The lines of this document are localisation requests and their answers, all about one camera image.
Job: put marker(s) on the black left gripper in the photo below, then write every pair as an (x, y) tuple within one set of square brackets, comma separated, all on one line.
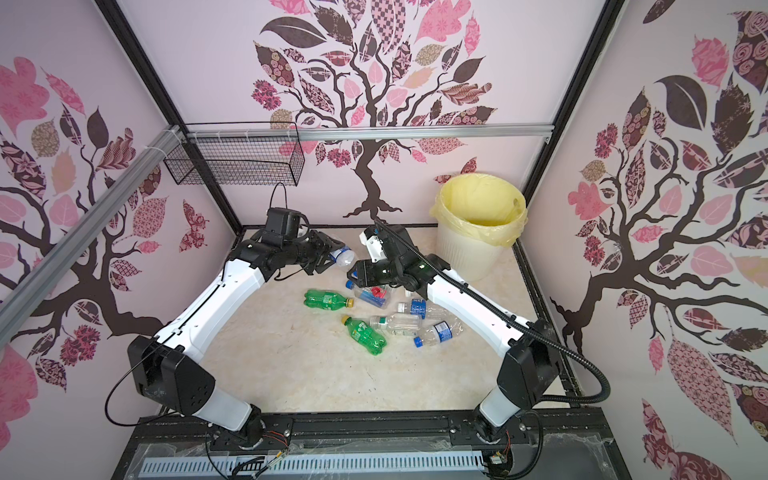
[(325, 245)]

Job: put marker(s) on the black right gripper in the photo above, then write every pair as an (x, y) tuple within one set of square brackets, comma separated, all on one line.
[(366, 277)]

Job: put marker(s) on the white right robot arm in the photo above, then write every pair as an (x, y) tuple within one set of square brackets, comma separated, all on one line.
[(530, 363)]

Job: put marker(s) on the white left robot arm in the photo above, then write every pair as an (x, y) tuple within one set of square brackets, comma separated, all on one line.
[(167, 367)]

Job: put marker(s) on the cream bin yellow bag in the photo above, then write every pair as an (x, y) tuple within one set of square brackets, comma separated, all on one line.
[(478, 217)]

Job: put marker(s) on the Fiji bottle red flower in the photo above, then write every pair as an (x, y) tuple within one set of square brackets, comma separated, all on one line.
[(377, 296)]

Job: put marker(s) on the bottle blue label white cap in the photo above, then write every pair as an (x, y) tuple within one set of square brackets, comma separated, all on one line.
[(422, 308)]

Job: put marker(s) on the green soda bottle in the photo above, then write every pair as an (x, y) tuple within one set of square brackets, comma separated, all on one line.
[(364, 335), (327, 300)]

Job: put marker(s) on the clear bottle green cap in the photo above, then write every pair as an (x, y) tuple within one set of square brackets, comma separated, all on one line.
[(398, 324)]

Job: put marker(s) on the small bottle blue cap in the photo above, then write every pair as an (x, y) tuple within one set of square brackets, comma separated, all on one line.
[(438, 333)]

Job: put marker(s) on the white vent strip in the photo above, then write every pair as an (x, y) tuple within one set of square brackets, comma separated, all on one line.
[(311, 465)]

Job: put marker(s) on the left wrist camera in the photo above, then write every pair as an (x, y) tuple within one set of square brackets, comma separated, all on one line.
[(282, 226)]

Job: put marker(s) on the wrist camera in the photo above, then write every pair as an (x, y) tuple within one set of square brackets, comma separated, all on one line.
[(282, 226), (373, 245)]

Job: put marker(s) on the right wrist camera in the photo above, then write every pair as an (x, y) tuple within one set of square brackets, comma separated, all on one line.
[(373, 245)]

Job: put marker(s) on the black wire basket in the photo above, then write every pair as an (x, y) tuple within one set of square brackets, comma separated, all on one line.
[(238, 153)]

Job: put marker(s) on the aluminium rail back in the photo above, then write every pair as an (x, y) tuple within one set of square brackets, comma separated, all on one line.
[(374, 133)]

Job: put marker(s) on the aluminium rail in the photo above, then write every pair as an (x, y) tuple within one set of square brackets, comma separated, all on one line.
[(374, 133), (24, 299)]

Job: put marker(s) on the black base frame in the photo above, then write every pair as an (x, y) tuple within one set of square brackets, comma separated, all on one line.
[(571, 443)]

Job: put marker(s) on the aluminium rail left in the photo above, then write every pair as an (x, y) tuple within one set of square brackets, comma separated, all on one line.
[(24, 299)]

